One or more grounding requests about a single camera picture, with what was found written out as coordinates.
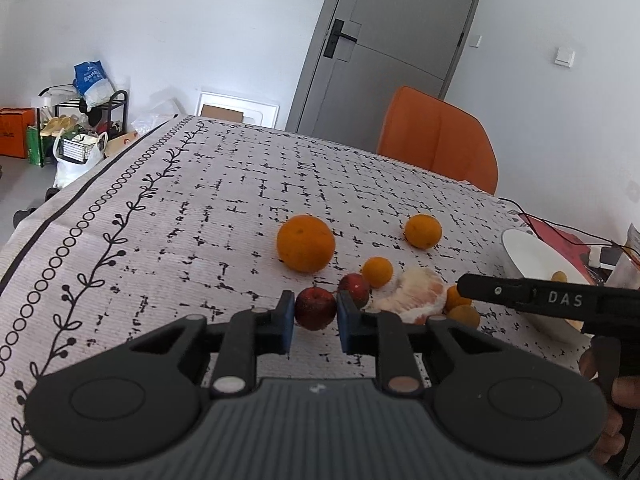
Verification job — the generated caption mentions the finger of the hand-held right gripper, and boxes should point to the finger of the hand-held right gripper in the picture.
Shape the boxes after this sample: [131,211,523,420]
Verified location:
[457,274,538,313]

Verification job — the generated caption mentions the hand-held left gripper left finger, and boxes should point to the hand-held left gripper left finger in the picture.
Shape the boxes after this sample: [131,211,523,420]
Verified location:
[127,290,296,395]

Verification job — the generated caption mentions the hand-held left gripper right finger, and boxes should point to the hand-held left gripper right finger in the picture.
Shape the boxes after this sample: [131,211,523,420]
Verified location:
[336,291,501,395]

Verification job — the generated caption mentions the white bowl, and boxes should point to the white bowl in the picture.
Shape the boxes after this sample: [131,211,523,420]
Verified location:
[501,229,608,345]

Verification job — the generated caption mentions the peeled pomelo piece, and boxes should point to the peeled pomelo piece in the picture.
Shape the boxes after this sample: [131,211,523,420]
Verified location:
[370,267,447,326]

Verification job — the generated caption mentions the large orange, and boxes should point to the large orange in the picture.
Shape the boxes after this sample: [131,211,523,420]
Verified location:
[276,214,336,274]

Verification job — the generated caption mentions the medium orange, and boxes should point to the medium orange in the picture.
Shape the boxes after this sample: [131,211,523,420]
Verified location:
[404,214,443,250]

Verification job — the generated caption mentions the person's right hand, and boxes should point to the person's right hand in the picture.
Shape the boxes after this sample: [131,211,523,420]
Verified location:
[579,347,640,478]

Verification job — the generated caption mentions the white black charger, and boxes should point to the white black charger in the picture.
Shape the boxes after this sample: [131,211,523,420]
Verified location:
[589,246,621,271]

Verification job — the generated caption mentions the red orange printed mat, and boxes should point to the red orange printed mat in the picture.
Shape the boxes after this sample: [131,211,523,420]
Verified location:
[517,212,640,286]

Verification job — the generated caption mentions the printed snack bag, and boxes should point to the printed snack bag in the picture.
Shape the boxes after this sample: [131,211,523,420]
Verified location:
[607,222,640,288]

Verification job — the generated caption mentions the orange chair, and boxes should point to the orange chair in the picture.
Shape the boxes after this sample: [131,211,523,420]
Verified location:
[376,86,499,196]

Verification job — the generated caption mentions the white foam packaging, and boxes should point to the white foam packaging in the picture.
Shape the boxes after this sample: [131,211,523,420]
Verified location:
[195,89,281,130]

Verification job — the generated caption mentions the brown cardboard sheet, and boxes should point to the brown cardboard sheet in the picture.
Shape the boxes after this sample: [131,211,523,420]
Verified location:
[201,103,246,123]

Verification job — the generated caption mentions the clear plastic bag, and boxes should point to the clear plastic bag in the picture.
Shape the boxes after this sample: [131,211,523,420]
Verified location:
[130,112,176,136]

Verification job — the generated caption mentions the white tote bag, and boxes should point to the white tote bag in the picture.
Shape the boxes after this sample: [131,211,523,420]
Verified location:
[52,130,108,190]

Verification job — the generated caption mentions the black shoe rack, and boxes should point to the black shoe rack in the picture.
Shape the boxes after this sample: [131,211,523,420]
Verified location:
[52,90,128,136]

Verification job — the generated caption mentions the grey door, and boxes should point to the grey door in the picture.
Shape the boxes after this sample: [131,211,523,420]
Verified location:
[285,0,491,153]

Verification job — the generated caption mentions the yellow slippers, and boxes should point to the yellow slippers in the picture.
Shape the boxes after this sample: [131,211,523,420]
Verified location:
[40,116,76,136]

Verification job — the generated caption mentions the green box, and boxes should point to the green box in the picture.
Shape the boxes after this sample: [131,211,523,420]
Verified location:
[27,125,56,167]

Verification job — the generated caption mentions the blue plastic bag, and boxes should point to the blue plastic bag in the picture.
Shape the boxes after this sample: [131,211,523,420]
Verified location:
[74,60,112,108]

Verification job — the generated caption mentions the orange box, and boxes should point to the orange box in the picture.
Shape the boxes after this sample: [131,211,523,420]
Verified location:
[0,106,37,158]

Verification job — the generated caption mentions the black cable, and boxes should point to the black cable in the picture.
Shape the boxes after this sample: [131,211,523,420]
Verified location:
[497,196,631,256]

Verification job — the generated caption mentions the black door handle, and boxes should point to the black door handle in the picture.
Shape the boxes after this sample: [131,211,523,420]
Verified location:
[323,19,358,59]

